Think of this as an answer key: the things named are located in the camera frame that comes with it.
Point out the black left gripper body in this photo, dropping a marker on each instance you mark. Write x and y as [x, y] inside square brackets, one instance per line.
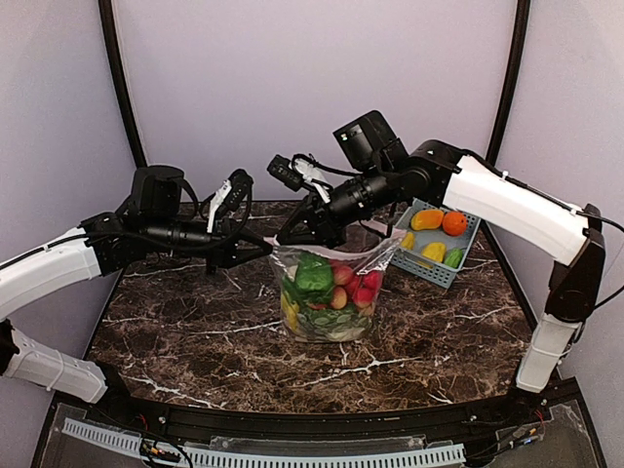
[217, 246]

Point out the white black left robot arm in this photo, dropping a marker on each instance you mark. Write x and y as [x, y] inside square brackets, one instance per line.
[161, 215]

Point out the black right frame post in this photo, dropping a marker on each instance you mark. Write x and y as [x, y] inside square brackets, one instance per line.
[512, 73]

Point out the black left frame post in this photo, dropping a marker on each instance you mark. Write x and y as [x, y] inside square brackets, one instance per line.
[120, 85]

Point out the yellow toy banana bunch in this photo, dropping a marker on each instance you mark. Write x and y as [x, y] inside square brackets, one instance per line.
[290, 308]

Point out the blue plastic vegetable basket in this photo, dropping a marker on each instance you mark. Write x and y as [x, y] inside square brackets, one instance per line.
[413, 262]

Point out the green toy bell pepper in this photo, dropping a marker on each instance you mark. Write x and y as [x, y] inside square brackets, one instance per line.
[314, 278]

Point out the clear zip top bag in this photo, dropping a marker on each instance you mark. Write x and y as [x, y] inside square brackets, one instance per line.
[368, 250]

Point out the black frame post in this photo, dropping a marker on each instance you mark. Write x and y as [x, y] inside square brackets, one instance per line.
[512, 73]
[120, 85]

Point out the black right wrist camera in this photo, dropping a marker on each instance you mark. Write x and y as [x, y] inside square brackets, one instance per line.
[298, 173]

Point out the green toy cabbage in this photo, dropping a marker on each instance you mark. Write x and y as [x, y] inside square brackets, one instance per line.
[454, 258]

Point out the yellow orange toy mango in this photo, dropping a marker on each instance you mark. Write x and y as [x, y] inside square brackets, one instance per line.
[427, 220]

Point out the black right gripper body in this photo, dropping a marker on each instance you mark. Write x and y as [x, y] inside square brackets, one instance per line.
[312, 220]

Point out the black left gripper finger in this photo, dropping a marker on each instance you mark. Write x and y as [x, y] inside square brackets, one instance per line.
[251, 241]
[234, 256]

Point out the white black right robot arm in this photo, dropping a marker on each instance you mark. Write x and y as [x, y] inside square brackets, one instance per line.
[440, 174]

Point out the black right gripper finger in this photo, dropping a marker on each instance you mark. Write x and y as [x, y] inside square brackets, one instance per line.
[298, 220]
[309, 238]

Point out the green toy lettuce leaf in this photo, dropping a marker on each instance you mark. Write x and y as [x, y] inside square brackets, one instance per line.
[332, 325]

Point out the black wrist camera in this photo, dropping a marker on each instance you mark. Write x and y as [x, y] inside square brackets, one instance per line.
[227, 199]
[298, 173]

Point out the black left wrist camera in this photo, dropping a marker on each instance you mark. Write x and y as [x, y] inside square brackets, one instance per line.
[227, 199]

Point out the grey slotted cable duct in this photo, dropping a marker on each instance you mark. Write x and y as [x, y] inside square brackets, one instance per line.
[236, 452]

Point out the yellow toy lemon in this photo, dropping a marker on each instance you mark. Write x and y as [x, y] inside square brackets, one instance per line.
[408, 242]
[434, 251]

